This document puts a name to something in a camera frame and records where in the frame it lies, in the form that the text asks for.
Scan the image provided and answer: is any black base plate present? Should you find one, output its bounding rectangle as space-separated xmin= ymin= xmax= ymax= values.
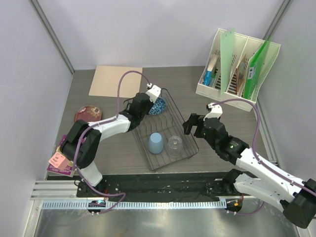
xmin=76 ymin=170 xmax=260 ymax=198

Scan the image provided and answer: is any blue patterned bowl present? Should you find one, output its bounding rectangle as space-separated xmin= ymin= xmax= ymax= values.
xmin=149 ymin=97 xmax=167 ymax=115

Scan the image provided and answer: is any black wire dish rack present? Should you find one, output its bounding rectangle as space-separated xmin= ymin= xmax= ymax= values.
xmin=133 ymin=89 xmax=199 ymax=171

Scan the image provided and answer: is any white slotted cable duct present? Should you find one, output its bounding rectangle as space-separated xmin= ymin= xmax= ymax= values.
xmin=42 ymin=199 xmax=227 ymax=210

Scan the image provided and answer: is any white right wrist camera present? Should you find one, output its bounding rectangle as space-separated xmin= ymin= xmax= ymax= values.
xmin=204 ymin=103 xmax=223 ymax=120

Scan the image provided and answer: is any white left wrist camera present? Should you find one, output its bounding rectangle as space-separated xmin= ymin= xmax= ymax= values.
xmin=145 ymin=83 xmax=161 ymax=103

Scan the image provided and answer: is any beige cutting board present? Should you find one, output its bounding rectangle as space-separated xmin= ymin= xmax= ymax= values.
xmin=89 ymin=65 xmax=143 ymax=98

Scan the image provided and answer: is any light blue plastic cup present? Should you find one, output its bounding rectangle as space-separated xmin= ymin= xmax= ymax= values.
xmin=148 ymin=132 xmax=163 ymax=154

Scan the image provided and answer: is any white file organizer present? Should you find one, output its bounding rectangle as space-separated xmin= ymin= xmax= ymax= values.
xmin=196 ymin=29 xmax=281 ymax=112

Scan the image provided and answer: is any dark green folder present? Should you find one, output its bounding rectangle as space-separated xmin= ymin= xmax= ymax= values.
xmin=243 ymin=40 xmax=271 ymax=100

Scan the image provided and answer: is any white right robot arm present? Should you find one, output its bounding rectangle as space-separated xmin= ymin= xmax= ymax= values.
xmin=183 ymin=114 xmax=316 ymax=229

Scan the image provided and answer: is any purple treehouse book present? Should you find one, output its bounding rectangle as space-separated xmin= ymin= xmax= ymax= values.
xmin=47 ymin=135 xmax=75 ymax=177

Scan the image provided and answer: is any light green folder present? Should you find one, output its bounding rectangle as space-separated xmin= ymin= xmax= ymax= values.
xmin=220 ymin=28 xmax=235 ymax=94

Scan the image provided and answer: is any brown picture book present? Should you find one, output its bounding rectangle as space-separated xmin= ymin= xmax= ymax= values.
xmin=236 ymin=54 xmax=247 ymax=93

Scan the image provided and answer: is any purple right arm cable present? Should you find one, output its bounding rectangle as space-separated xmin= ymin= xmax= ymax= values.
xmin=212 ymin=98 xmax=316 ymax=215

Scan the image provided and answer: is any red floral plate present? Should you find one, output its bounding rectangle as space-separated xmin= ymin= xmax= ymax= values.
xmin=74 ymin=106 xmax=102 ymax=122

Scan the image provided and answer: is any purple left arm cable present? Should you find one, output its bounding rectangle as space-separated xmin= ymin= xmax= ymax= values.
xmin=73 ymin=71 xmax=153 ymax=215

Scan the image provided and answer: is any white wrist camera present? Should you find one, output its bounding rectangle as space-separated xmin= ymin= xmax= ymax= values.
xmin=145 ymin=83 xmax=161 ymax=103
xmin=204 ymin=103 xmax=223 ymax=120

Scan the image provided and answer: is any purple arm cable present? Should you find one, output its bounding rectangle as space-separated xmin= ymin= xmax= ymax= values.
xmin=73 ymin=71 xmax=153 ymax=215
xmin=212 ymin=98 xmax=316 ymax=215

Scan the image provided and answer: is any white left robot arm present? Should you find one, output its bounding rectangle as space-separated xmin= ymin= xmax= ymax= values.
xmin=60 ymin=93 xmax=154 ymax=197

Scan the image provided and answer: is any blue book in organizer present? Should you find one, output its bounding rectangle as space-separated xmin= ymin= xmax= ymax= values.
xmin=203 ymin=54 xmax=219 ymax=87

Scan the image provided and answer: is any clear glass cup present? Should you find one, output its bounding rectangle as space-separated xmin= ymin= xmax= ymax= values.
xmin=167 ymin=136 xmax=183 ymax=157

